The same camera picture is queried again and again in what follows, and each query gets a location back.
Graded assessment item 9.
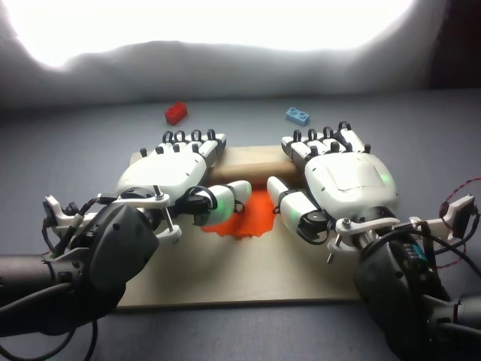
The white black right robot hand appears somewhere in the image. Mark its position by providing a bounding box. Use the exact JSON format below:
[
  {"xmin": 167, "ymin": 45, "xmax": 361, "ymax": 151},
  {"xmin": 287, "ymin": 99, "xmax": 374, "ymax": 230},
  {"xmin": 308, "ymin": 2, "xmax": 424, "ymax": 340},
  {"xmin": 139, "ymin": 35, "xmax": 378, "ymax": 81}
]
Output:
[{"xmin": 265, "ymin": 120, "xmax": 400, "ymax": 245}]

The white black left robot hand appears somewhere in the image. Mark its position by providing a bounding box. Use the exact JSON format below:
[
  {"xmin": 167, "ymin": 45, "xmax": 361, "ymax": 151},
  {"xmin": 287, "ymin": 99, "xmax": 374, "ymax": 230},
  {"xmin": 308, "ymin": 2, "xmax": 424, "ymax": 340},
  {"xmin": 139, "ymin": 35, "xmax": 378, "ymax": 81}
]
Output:
[{"xmin": 115, "ymin": 129, "xmax": 253, "ymax": 229}]

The wooden rolling pin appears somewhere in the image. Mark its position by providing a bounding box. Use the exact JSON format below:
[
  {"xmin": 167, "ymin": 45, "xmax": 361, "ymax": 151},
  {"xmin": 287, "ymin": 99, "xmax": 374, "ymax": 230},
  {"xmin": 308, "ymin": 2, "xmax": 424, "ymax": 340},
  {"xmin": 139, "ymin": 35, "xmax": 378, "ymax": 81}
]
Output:
[{"xmin": 210, "ymin": 161, "xmax": 300, "ymax": 181}]

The red toy brick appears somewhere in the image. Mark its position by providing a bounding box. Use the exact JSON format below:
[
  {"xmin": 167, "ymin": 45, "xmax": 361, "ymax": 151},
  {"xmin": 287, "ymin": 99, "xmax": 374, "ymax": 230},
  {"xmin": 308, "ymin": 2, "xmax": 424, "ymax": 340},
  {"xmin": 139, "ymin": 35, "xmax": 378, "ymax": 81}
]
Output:
[{"xmin": 164, "ymin": 100, "xmax": 189, "ymax": 125}]

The blue flat toy brick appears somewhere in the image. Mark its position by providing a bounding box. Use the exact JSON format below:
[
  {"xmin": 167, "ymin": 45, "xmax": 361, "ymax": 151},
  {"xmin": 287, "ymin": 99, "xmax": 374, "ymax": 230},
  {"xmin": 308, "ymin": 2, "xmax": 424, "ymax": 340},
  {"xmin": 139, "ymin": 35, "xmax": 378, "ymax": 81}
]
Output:
[{"xmin": 285, "ymin": 106, "xmax": 313, "ymax": 127}]

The orange play dough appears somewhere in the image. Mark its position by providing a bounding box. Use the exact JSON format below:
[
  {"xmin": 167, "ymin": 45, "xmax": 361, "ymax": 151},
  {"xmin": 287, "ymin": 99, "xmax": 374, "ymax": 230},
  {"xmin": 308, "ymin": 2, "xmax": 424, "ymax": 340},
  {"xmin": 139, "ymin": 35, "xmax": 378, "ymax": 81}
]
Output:
[{"xmin": 201, "ymin": 184, "xmax": 275, "ymax": 241}]

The grey table cloth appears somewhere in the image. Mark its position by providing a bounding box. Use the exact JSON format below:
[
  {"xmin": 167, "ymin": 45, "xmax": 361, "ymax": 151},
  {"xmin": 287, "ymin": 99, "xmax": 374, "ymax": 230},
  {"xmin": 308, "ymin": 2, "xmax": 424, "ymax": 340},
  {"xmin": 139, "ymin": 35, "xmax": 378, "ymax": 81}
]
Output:
[{"xmin": 0, "ymin": 88, "xmax": 481, "ymax": 361}]

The light wooden board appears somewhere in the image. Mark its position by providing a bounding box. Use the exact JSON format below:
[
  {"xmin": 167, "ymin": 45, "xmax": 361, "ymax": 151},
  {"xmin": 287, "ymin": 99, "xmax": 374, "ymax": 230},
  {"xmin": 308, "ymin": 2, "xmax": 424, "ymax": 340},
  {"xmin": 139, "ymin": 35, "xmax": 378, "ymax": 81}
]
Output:
[{"xmin": 116, "ymin": 144, "xmax": 364, "ymax": 310}]

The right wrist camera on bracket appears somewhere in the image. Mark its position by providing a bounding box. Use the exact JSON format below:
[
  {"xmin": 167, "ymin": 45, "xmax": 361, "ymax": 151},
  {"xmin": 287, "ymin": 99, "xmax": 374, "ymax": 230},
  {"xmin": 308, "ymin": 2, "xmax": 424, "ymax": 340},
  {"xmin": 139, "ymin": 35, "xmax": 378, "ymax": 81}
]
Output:
[{"xmin": 439, "ymin": 193, "xmax": 481, "ymax": 240}]

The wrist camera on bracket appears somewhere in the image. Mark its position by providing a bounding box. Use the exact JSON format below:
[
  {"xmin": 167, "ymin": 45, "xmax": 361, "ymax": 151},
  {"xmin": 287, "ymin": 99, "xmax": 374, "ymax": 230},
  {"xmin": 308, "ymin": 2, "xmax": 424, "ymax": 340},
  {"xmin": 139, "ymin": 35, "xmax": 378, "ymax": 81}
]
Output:
[
  {"xmin": 439, "ymin": 193, "xmax": 481, "ymax": 240},
  {"xmin": 41, "ymin": 194, "xmax": 80, "ymax": 241}
]

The red black twisted cable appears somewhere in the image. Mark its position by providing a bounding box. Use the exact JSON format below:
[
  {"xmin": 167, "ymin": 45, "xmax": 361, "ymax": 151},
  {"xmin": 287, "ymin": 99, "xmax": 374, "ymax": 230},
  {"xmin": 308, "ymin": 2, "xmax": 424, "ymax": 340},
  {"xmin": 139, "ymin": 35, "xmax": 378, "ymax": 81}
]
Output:
[{"xmin": 435, "ymin": 178, "xmax": 481, "ymax": 270}]

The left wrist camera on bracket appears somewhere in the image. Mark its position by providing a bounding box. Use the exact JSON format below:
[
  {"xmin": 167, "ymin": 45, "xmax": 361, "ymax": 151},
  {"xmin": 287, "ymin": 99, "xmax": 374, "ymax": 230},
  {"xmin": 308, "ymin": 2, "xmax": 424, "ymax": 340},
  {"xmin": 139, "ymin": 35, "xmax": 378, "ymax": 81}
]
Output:
[{"xmin": 41, "ymin": 194, "xmax": 80, "ymax": 241}]

